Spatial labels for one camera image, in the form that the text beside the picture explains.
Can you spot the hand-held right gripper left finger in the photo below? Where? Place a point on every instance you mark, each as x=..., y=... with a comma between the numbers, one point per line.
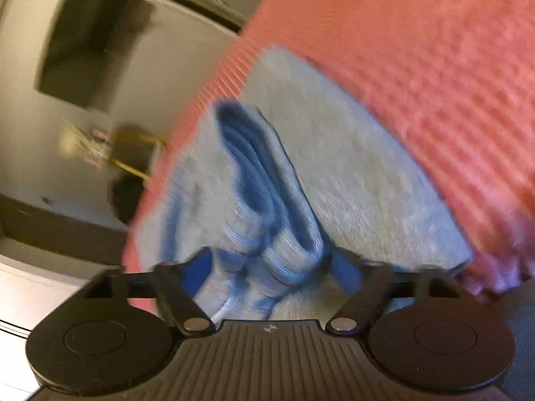
x=197, y=275

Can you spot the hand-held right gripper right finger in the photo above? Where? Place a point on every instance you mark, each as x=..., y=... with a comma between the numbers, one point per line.
x=346, y=272

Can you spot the grey sweat pants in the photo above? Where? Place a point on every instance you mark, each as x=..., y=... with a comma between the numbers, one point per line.
x=355, y=183

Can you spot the black bag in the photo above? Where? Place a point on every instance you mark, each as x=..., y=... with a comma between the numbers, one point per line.
x=125, y=200

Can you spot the yellow side table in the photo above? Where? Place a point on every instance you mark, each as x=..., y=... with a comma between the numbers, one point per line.
x=133, y=150

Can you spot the cream wrapped flower bouquet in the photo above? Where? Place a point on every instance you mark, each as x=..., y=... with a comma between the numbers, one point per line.
x=83, y=144

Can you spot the pink ribbed blanket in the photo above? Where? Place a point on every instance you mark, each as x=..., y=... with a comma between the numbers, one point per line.
x=418, y=62

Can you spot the black wall television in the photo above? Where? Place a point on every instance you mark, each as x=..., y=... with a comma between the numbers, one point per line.
x=92, y=46

